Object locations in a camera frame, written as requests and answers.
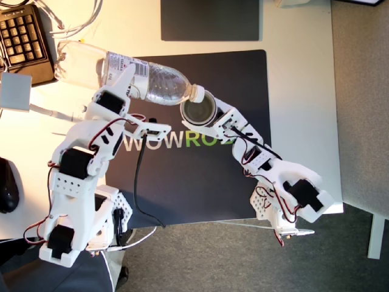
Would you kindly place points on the gripper with servo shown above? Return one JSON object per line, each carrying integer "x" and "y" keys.
{"x": 107, "y": 102}
{"x": 225, "y": 118}

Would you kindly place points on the grey paper cup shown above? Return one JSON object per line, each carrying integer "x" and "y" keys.
{"x": 199, "y": 115}

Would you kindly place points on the clear plastic water bottle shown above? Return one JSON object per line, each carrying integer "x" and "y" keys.
{"x": 164, "y": 85}

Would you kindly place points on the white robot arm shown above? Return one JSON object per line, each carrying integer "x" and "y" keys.
{"x": 76, "y": 137}
{"x": 291, "y": 173}

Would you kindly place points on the large dark printed desk mat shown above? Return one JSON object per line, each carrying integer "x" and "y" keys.
{"x": 197, "y": 182}

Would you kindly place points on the small plain dark mat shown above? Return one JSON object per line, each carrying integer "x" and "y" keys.
{"x": 212, "y": 18}

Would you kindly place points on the small white box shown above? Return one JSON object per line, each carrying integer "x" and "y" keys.
{"x": 15, "y": 91}

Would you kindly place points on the black computer keyboard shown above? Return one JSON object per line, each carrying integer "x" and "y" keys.
{"x": 21, "y": 36}

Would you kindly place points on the black computer mouse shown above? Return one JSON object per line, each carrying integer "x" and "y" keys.
{"x": 7, "y": 188}

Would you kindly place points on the white table leg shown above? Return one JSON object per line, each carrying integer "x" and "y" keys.
{"x": 377, "y": 237}

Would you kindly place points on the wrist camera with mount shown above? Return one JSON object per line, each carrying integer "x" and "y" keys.
{"x": 158, "y": 129}
{"x": 229, "y": 124}

